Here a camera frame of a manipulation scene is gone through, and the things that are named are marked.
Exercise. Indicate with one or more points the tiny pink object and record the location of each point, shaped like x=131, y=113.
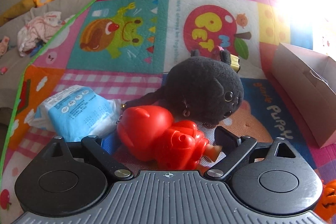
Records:
x=3, y=71

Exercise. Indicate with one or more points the pink cardboard box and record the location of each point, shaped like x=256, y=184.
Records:
x=302, y=87

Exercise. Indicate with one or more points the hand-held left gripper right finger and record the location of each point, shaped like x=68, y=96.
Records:
x=225, y=138

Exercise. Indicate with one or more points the grey sofa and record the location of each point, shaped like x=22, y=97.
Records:
x=13, y=64

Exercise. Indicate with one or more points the blue tissue packet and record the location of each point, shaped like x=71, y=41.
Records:
x=71, y=111

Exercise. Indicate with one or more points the small pink stuffed toy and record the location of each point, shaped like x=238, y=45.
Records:
x=4, y=45

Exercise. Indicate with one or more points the pink white clothes pile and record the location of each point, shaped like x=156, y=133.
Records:
x=39, y=29

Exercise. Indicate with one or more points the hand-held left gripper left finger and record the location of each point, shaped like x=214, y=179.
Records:
x=107, y=145

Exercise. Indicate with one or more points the colourful printed play mat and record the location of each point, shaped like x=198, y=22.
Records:
x=157, y=19

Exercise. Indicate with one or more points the pink gold toy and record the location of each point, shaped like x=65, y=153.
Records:
x=235, y=62

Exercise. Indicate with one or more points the orange pumpkin toy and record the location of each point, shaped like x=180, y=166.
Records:
x=326, y=200

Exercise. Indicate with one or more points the black cat plush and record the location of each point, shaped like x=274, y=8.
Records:
x=202, y=82

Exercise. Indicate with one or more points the long yellow plush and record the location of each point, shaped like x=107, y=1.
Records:
x=18, y=7

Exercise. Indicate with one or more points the red toy figure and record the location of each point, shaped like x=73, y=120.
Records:
x=147, y=124

